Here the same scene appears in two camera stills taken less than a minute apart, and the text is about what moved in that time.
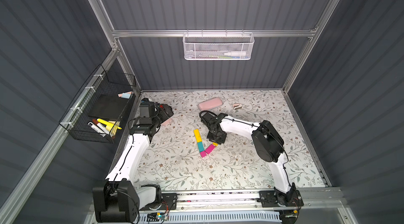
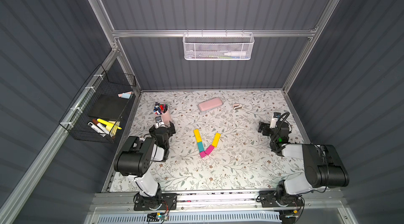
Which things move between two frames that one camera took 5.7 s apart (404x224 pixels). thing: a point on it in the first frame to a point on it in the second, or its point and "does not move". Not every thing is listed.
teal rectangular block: [201, 146] does not move
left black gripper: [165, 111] to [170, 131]
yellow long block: [198, 135] does not move
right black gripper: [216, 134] to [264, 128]
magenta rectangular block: [209, 149] does not move
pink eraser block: [211, 103] does not move
